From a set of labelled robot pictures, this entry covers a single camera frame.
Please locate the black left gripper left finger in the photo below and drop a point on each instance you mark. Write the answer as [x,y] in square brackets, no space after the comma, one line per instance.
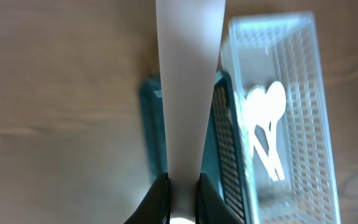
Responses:
[155,206]

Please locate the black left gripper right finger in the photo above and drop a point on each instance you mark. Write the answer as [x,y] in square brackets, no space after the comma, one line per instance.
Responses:
[210,208]

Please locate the white plastic spoon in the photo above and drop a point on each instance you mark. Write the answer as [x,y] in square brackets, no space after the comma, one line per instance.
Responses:
[257,115]
[240,110]
[276,99]

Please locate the white plastic fork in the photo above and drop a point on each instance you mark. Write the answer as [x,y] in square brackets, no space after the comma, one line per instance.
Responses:
[189,38]

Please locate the dark green plastic basket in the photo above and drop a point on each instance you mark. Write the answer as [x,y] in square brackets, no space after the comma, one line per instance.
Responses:
[222,158]

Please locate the clear plastic basket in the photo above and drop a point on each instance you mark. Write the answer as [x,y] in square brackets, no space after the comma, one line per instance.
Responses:
[260,50]

